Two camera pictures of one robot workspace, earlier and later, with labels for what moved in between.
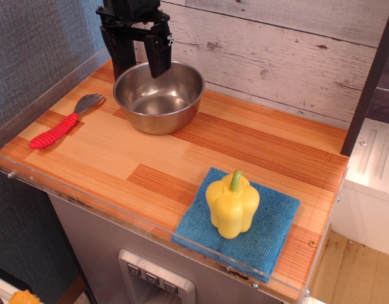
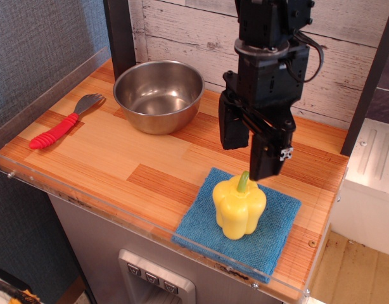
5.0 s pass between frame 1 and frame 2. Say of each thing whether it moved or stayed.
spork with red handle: stayed
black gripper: moved
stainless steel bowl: stayed
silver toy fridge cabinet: stayed
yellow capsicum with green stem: moved
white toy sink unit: stayed
